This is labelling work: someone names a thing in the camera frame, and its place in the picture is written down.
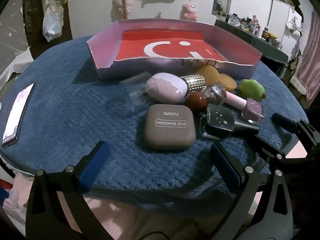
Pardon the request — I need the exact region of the dark brown door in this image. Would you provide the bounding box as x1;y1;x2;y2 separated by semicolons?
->
22;0;73;55

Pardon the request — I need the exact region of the grey star-print sheet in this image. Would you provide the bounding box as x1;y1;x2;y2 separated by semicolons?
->
0;0;33;63

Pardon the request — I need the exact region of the smartphone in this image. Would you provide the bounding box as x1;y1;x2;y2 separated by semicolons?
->
1;82;35;148

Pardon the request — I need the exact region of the shallow cardboard box red liner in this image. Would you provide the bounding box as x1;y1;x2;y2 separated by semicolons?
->
86;19;263;81

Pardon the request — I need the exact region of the pink curtain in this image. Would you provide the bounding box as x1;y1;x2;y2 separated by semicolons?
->
290;11;320;108

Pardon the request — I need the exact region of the brown eyeshadow case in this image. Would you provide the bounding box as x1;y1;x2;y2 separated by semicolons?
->
143;104;197;151

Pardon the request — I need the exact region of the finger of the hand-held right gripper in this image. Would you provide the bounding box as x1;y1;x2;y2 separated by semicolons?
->
271;112;304;134
252;134;310;165

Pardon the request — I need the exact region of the purple nail polish pink cap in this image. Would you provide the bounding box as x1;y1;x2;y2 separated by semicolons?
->
224;90;265;123

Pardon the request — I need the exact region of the white plush toy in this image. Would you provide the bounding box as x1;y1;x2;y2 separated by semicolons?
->
286;16;304;33

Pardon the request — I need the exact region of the black nail polish bottle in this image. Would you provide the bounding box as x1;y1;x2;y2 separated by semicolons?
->
200;103;259;139

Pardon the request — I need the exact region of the white wardrobe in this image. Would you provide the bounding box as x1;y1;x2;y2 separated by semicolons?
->
271;0;304;53

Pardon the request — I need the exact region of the row of cosmetic bottles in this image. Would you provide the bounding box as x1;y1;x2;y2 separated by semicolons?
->
217;11;284;49

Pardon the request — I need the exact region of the pink cloth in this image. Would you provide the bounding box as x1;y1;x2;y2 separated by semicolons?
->
2;172;308;240

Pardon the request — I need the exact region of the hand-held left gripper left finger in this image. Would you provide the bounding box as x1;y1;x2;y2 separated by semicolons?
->
25;141;111;240

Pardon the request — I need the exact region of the lilac earbuds case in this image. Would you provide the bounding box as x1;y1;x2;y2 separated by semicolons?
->
145;72;188;103

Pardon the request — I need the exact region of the clear plastic bag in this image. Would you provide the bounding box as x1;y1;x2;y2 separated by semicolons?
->
42;7;62;42

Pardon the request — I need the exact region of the pale pink plush toy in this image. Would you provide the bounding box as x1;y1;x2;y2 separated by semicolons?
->
112;0;135;14

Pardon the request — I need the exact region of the pink plush toy with horns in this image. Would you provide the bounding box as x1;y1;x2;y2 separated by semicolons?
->
179;2;198;21

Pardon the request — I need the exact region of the green duck toy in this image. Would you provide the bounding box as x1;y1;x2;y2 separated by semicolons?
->
240;79;267;100

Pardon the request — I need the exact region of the silver studded bottle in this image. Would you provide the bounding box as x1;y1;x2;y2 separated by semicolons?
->
180;74;208;93

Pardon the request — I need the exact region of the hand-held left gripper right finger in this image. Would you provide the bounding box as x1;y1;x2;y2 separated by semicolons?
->
209;142;294;240

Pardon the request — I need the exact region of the table with dark cloth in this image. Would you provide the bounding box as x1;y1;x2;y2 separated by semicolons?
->
214;19;289;63

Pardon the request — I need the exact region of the white plastic sheet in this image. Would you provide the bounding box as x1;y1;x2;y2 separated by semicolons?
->
0;50;33;82

